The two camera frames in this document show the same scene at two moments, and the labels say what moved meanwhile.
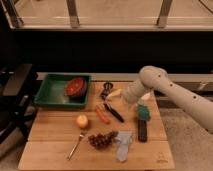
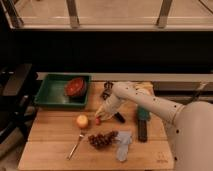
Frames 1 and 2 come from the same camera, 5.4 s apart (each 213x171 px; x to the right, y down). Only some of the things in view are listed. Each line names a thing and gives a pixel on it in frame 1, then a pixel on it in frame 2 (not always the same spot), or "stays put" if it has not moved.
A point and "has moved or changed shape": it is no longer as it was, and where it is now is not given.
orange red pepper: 102,115 has moved or changed shape
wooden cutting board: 111,133 stays put
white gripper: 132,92 to 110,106
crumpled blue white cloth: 124,138 stays put
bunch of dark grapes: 99,140 stays put
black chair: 18,83 stays put
